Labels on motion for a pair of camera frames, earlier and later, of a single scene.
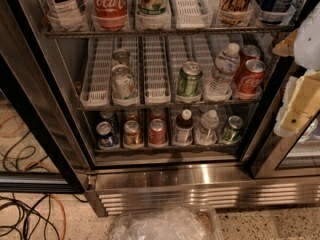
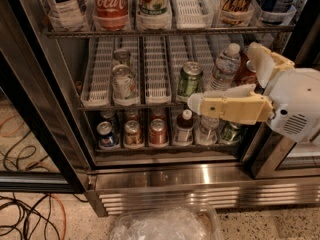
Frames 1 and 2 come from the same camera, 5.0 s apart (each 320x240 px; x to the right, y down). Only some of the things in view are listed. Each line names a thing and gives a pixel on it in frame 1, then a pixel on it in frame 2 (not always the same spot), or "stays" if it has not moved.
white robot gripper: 309,45 to 297,99
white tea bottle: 68,7 stays
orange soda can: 236,4 stays
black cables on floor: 24,217 stays
